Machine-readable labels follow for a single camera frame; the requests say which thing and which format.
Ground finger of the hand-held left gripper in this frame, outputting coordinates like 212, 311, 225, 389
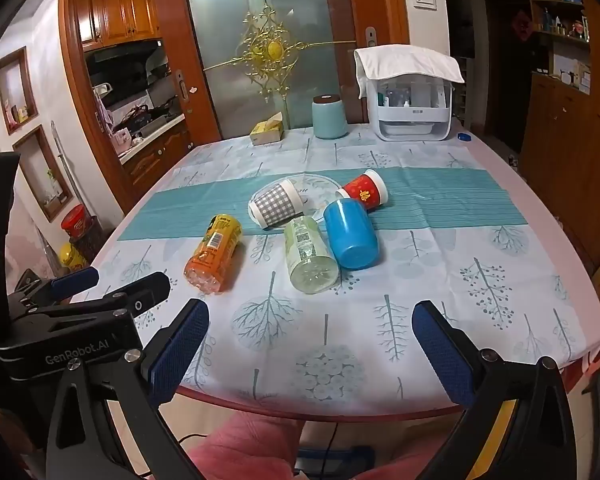
10, 266, 101, 311
30, 272, 172, 322

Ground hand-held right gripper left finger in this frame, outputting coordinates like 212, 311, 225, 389
45, 299, 210, 480

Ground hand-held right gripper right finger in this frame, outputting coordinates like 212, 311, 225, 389
412, 300, 579, 480

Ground blue plastic cup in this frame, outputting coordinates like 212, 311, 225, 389
323, 198, 383, 270

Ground grey checked cup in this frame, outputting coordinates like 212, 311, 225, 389
248, 177, 299, 230

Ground red paper cup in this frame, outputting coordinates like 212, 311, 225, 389
336, 169, 391, 209

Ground yellow container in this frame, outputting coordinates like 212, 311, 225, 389
59, 242, 89, 272

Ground red tin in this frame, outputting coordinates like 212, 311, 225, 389
61, 204, 92, 239

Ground tree print tablecloth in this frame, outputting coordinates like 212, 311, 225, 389
87, 122, 600, 407

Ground orange drink bottle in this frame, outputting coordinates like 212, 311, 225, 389
183, 214, 244, 295

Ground person's pink pants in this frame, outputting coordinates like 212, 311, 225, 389
186, 409, 463, 480

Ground wooden kitchen base cabinet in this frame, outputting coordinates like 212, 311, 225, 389
119, 120, 191, 202

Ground teal striped table runner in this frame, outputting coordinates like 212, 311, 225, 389
117, 166, 529, 242

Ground green drink bottle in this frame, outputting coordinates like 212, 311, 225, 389
284, 215, 340, 295

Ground yellow tissue box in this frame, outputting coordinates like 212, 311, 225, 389
250, 112, 285, 146

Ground white storage box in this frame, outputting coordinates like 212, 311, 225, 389
368, 76, 454, 142

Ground teal canister with brown lid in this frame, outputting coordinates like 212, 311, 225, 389
312, 94, 348, 140

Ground wooden shelf cabinet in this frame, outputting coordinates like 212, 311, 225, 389
521, 0, 600, 266

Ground frosted glass door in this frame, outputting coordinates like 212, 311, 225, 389
182, 0, 354, 139

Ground gold door ornament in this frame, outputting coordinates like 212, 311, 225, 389
202, 4, 357, 106

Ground white towel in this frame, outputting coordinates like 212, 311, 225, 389
354, 45, 465, 100

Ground large wooden wall niche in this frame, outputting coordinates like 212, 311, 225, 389
12, 124, 75, 224

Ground black cable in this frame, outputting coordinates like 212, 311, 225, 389
300, 422, 340, 476

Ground small wooden wall niche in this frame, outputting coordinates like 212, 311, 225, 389
0, 46, 40, 136

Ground wooden kitchen wall cabinets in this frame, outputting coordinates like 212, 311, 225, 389
75, 0, 161, 52

